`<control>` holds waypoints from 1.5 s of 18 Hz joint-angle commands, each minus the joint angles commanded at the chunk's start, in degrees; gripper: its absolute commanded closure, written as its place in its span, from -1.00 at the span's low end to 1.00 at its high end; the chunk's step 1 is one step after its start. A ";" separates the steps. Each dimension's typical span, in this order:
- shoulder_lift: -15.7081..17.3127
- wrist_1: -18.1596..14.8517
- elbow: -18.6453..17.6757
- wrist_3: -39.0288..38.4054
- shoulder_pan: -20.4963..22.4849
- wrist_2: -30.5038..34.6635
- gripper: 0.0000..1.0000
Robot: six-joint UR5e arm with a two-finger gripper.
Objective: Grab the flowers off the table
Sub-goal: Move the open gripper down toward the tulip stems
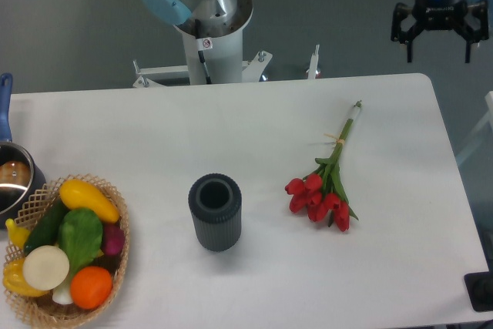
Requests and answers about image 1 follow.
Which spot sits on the red tulip bouquet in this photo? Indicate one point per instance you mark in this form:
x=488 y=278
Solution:
x=321 y=193

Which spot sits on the black device at table edge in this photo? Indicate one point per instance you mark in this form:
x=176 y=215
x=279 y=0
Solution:
x=479 y=288

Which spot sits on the dark grey ribbed vase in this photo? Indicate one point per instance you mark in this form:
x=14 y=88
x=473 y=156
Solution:
x=215 y=203

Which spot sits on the purple red onion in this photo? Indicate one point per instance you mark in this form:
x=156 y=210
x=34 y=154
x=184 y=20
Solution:
x=113 y=240

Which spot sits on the yellow squash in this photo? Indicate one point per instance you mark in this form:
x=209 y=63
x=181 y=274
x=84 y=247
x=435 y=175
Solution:
x=77 y=194

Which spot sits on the green lettuce leaf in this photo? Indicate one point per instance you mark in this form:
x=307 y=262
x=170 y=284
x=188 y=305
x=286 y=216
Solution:
x=80 y=237

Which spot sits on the orange fruit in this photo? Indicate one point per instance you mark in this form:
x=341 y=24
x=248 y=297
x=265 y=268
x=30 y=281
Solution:
x=90 y=287

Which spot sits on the woven wicker basket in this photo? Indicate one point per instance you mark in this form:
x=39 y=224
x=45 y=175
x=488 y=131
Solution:
x=42 y=312

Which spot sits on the green cucumber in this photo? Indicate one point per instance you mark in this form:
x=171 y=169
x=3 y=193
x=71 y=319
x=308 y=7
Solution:
x=46 y=231

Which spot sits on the white leek stalk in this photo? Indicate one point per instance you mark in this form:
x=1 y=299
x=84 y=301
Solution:
x=61 y=294

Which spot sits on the white round onion slice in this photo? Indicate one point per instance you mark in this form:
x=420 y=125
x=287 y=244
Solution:
x=46 y=267

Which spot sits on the yellow bell pepper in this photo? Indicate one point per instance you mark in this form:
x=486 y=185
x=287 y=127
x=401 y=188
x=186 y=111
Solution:
x=14 y=281

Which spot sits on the white frame at right edge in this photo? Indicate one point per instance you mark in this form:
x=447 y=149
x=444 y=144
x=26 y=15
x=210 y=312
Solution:
x=477 y=134

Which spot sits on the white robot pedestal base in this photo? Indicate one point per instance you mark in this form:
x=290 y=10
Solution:
x=209 y=60

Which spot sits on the blue handled saucepan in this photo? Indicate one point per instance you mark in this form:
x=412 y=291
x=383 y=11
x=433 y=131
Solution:
x=20 y=176

